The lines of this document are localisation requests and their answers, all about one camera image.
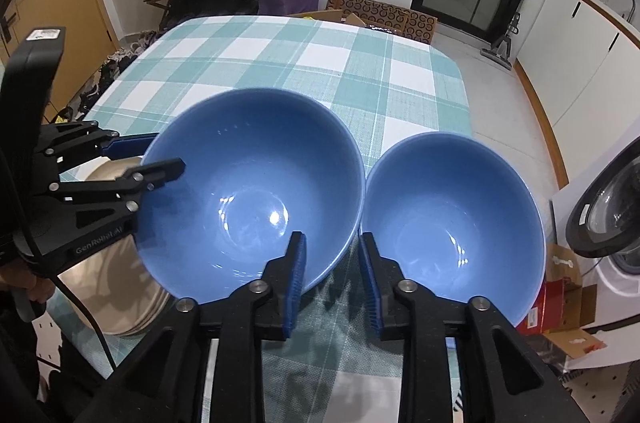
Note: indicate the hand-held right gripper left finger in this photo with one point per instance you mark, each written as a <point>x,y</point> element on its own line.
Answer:
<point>297,288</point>

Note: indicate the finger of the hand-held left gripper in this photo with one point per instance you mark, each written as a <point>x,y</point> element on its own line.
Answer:
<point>130,144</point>
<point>160,173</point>

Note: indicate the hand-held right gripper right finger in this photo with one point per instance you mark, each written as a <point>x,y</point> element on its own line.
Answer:
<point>372,293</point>

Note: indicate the blue bowl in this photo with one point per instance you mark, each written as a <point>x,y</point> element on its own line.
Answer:
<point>240,183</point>
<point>450,223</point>

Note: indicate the person's left forearm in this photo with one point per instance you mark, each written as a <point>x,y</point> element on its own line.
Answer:
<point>15,353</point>

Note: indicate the person's left hand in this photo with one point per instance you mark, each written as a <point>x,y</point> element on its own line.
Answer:
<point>37,290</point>

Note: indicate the scattered group of sneakers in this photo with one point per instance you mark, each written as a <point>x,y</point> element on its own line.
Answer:
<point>115,63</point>

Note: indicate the wooden door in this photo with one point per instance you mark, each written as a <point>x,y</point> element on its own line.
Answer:
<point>65,3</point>

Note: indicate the teal checkered tablecloth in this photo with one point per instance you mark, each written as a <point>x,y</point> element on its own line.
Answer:
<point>300,58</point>

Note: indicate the red cardboard box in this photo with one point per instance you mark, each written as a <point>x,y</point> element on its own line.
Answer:
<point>555,308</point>

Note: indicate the white washing machine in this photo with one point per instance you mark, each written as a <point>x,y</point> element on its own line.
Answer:
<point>595,223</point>

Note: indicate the flat brown cardboard piece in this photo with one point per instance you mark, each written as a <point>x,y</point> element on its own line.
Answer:
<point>345,19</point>

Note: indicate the black white patterned rug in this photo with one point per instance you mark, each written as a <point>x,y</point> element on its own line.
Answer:
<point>600,398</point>

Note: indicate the grey stick vacuum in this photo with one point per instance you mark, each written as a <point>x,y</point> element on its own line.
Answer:
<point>500,53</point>

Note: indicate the patterned cardboard box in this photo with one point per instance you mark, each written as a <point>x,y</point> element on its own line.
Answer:
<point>400,20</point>

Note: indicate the white kitchen counter cabinet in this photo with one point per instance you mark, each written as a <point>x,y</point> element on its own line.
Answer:
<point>565,53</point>

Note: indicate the metal faucet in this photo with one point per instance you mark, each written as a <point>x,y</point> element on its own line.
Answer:
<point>632,5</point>

